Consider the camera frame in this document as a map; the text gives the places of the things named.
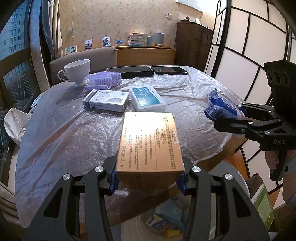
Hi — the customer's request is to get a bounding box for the green notebook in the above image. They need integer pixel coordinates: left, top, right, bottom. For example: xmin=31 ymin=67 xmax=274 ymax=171
xmin=251 ymin=184 xmax=274 ymax=230

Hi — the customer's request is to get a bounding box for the brown cardboard box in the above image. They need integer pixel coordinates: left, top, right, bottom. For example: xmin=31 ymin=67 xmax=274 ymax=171
xmin=116 ymin=112 xmax=184 ymax=190

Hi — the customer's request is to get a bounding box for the white teacup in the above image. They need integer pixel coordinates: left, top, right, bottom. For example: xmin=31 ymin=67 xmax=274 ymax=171
xmin=57 ymin=59 xmax=90 ymax=87

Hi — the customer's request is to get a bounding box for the white medicine box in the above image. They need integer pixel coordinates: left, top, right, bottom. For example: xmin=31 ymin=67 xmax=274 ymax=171
xmin=82 ymin=89 xmax=130 ymax=113

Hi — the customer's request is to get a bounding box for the clear plastic table cover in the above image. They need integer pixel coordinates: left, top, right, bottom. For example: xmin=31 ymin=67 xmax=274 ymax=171
xmin=15 ymin=67 xmax=242 ymax=227

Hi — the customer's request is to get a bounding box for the blue white tissue pack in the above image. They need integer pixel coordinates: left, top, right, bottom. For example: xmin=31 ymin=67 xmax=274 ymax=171
xmin=204 ymin=89 xmax=245 ymax=121

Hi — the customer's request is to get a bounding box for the grey cylindrical speaker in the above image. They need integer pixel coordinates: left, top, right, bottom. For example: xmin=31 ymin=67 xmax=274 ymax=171
xmin=154 ymin=32 xmax=165 ymax=46

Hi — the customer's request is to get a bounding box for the person's right hand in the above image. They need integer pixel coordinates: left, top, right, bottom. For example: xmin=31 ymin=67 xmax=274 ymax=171
xmin=265 ymin=150 xmax=296 ymax=171

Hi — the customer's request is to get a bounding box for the black tablet in case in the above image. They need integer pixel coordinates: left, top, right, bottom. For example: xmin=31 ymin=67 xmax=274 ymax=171
xmin=106 ymin=65 xmax=154 ymax=79

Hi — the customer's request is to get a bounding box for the stack of books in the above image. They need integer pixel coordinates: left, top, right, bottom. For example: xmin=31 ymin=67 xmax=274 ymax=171
xmin=127 ymin=33 xmax=147 ymax=46

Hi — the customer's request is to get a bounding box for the yellow plastic bottle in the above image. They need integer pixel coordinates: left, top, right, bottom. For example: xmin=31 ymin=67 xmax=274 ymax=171
xmin=165 ymin=230 xmax=181 ymax=238

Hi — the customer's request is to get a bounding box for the dark wooden cabinet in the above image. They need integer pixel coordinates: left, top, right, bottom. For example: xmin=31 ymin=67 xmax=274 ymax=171
xmin=175 ymin=22 xmax=213 ymax=71

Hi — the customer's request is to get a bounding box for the wooden shelf ledge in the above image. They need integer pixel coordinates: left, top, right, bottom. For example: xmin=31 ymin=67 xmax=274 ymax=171
xmin=116 ymin=46 xmax=176 ymax=67

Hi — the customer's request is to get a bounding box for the clear plastic floss box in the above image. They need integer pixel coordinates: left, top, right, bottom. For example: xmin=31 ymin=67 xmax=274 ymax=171
xmin=129 ymin=85 xmax=166 ymax=113

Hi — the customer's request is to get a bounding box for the small blue-grey cup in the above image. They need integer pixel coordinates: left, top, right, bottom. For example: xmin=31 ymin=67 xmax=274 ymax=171
xmin=147 ymin=36 xmax=153 ymax=46

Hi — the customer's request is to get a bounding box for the black flat tablet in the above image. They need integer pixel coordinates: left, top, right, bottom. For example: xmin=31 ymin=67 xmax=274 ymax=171
xmin=151 ymin=66 xmax=188 ymax=75

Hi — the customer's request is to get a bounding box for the grey sofa backrest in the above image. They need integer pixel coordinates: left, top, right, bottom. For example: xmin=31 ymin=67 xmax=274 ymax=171
xmin=49 ymin=47 xmax=117 ymax=85

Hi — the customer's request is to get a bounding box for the photo card on wall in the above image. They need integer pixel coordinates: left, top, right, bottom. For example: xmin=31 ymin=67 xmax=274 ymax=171
xmin=65 ymin=45 xmax=77 ymax=56

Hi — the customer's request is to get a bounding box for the purple hair roller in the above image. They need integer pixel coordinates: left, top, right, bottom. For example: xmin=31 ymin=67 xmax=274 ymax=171
xmin=85 ymin=71 xmax=121 ymax=87
xmin=88 ymin=74 xmax=112 ymax=90

